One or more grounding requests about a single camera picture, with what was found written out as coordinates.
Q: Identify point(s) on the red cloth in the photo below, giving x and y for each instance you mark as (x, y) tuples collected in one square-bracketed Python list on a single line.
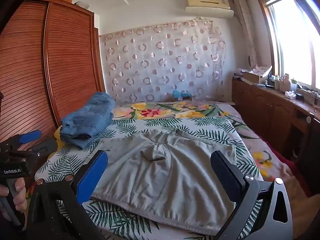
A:
[(282, 158)]

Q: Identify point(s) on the pale window curtain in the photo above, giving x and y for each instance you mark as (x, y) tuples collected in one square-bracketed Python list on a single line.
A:
[(246, 30)]

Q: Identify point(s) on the window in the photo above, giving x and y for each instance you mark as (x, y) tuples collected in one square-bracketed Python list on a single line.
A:
[(295, 42)]

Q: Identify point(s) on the wooden slatted wardrobe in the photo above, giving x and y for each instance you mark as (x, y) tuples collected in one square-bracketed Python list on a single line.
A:
[(62, 67)]

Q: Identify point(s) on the grey pants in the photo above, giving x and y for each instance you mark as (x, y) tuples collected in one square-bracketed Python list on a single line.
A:
[(162, 180)]

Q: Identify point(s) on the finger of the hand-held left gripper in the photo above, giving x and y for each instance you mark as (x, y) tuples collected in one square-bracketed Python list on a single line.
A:
[(46, 147), (30, 136)]

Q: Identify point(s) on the folded blue jeans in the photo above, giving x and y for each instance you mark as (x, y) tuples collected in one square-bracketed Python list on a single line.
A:
[(87, 117)]

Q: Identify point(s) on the person's left hand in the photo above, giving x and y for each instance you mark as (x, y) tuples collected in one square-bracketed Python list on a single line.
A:
[(20, 196)]

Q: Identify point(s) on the white tissue box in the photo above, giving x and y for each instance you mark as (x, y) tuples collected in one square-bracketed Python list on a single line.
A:
[(290, 95)]

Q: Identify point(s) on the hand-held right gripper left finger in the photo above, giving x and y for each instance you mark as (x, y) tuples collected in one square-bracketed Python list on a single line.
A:
[(93, 177)]

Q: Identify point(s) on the wooden sideboard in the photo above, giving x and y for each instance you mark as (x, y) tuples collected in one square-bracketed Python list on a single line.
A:
[(262, 105)]

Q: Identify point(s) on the crumpled white paper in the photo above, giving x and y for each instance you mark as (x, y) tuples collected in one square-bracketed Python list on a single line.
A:
[(262, 69)]

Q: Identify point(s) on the blue plastic package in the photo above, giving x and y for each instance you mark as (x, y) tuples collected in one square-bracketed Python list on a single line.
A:
[(181, 95)]

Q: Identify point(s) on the cream air conditioner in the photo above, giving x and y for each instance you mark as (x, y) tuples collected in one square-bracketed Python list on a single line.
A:
[(207, 5)]

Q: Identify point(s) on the circle pattern sheer curtain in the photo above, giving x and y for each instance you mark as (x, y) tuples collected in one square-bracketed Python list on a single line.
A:
[(162, 62)]

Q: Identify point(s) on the cardboard box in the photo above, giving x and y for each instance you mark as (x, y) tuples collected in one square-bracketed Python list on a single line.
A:
[(253, 78)]

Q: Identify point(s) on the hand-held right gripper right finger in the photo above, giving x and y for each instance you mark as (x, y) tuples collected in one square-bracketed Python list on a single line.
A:
[(225, 173)]

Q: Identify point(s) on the leaf print bedsheet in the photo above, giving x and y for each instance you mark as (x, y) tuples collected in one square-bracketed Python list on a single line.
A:
[(125, 221)]

